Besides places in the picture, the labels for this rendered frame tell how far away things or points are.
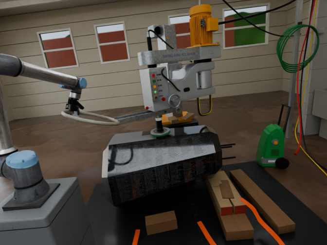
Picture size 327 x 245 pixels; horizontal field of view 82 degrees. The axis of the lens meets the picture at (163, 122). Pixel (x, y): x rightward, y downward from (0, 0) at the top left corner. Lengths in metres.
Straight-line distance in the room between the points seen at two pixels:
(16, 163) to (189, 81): 1.60
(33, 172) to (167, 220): 1.24
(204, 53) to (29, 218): 1.98
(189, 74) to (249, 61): 6.73
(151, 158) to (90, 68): 6.98
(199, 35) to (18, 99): 8.98
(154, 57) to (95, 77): 6.78
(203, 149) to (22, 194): 1.49
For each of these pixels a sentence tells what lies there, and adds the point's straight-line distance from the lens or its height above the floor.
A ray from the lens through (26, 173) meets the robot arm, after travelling 1.38.
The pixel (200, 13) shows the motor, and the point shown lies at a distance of 2.28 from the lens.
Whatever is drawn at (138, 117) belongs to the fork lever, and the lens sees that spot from 1.85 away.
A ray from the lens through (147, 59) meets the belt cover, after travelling 1.84.
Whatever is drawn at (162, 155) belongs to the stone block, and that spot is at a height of 0.69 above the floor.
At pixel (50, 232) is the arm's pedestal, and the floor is 0.75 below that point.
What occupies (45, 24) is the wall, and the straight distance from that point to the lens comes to 9.34.
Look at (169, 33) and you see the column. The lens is 2.77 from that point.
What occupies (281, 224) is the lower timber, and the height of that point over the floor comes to 0.10.
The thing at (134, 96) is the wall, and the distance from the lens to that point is 8.22.
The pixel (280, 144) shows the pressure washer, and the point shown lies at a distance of 3.02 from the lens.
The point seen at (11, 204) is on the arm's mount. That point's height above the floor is 0.88.
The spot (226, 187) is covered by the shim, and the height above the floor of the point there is 0.23.
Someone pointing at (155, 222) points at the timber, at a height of 0.14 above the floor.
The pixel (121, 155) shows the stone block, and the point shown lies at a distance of 2.00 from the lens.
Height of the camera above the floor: 1.55
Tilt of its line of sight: 17 degrees down
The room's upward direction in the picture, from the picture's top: 7 degrees counter-clockwise
